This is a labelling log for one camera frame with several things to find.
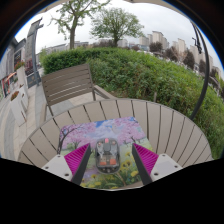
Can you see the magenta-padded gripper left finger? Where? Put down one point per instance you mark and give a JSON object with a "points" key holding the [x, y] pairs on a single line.
{"points": [[77, 158]]}

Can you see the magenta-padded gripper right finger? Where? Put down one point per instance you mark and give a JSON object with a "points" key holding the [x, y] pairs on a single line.
{"points": [[146, 159]]}

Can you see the transparent grey computer mouse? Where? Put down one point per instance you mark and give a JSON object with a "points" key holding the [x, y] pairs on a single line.
{"points": [[107, 156]]}

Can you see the flower print mouse pad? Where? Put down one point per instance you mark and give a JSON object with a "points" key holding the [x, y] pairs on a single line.
{"points": [[126, 131]]}

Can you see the brown slatted patio chair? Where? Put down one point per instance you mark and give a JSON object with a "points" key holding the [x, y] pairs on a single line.
{"points": [[68, 83]]}

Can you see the white planter with flowers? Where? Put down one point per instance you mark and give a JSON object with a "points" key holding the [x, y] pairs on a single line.
{"points": [[17, 110], [21, 75]]}

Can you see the trimmed green hedge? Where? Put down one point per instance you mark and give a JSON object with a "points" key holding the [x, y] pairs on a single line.
{"points": [[143, 73]]}

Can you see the curved black parasol pole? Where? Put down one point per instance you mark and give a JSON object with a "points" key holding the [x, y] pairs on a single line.
{"points": [[204, 76]]}

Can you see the tall grey sign pillar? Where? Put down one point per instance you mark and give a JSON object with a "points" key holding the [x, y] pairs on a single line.
{"points": [[30, 53]]}

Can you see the distant apartment buildings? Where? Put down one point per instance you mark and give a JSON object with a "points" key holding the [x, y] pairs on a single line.
{"points": [[181, 46]]}

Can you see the thin-crowned tree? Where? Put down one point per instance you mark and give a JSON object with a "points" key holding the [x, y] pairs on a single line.
{"points": [[72, 33]]}

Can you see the round-crowned green tree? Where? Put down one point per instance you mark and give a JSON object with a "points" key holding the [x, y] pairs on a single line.
{"points": [[115, 23]]}

